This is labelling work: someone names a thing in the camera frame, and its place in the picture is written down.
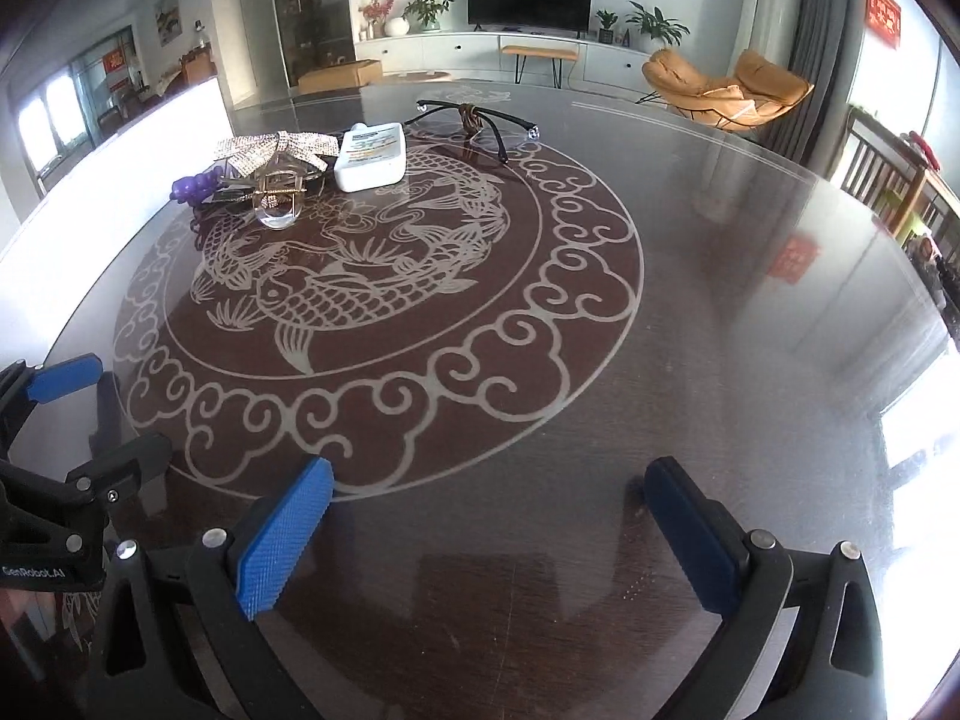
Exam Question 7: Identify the large potted plant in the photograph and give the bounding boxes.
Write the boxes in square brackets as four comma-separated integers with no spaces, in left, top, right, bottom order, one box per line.
[626,1,691,50]

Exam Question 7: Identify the grey curtain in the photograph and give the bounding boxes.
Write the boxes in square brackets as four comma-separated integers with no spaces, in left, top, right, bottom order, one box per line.
[772,0,863,173]

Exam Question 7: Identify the white standing air conditioner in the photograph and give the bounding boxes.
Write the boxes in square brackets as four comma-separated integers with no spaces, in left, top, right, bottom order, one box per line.
[731,0,803,72]

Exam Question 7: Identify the leafy potted plant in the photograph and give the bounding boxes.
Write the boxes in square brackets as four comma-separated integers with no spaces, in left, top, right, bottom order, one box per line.
[403,0,455,32]

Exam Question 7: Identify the orange lounge chair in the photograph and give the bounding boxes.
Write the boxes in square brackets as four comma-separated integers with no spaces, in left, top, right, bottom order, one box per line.
[643,49,815,132]

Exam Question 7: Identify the dark glass display cabinet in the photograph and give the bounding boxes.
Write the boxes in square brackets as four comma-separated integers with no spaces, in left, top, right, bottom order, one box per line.
[268,0,355,91]

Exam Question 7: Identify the purple toy with teal tip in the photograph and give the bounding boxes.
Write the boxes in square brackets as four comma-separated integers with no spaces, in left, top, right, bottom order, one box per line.
[171,169,260,211]

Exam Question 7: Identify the white television cabinet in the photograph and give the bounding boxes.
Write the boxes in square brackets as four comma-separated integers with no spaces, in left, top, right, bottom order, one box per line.
[352,30,653,87]

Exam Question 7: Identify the rhinestone bow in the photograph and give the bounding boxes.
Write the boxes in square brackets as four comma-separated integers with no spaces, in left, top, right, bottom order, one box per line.
[214,129,342,173]

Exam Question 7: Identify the red wall hanging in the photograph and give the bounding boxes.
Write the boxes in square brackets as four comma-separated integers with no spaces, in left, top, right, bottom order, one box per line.
[864,0,902,50]

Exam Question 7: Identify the cardboard box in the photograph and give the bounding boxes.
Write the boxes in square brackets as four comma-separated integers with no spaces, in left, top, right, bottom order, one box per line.
[298,58,383,95]

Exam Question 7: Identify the red flowers in vase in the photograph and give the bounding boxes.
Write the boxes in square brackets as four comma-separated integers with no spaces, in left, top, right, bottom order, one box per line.
[358,0,398,40]

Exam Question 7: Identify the black television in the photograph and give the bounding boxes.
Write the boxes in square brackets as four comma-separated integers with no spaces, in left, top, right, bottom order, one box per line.
[466,0,593,35]

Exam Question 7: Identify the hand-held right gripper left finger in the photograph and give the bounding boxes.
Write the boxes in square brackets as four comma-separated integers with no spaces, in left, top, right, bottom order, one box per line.
[86,456,335,720]

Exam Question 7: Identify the dark patterned glass desktop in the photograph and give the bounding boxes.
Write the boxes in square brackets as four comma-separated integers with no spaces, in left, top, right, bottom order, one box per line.
[0,79,960,720]

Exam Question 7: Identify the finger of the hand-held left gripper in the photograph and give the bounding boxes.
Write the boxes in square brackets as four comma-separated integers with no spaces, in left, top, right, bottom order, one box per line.
[0,355,104,458]
[67,433,173,505]

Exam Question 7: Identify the wooden bench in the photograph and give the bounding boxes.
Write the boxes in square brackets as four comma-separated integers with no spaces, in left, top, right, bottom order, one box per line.
[501,45,580,83]

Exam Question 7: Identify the dark wooden chair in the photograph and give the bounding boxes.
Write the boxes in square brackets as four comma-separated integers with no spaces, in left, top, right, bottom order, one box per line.
[840,105,960,241]

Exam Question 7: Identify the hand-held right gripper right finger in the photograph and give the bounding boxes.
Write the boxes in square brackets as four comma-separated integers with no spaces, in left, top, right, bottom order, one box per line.
[645,456,890,720]

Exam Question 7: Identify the wooden dining table set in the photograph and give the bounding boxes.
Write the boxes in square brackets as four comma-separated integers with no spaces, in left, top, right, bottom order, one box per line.
[97,45,218,121]

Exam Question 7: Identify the black eyeglasses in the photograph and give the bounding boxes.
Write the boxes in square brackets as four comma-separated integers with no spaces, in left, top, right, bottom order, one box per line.
[416,97,541,164]

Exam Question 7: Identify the white bottle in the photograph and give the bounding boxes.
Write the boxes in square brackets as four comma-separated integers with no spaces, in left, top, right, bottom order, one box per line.
[334,122,407,192]

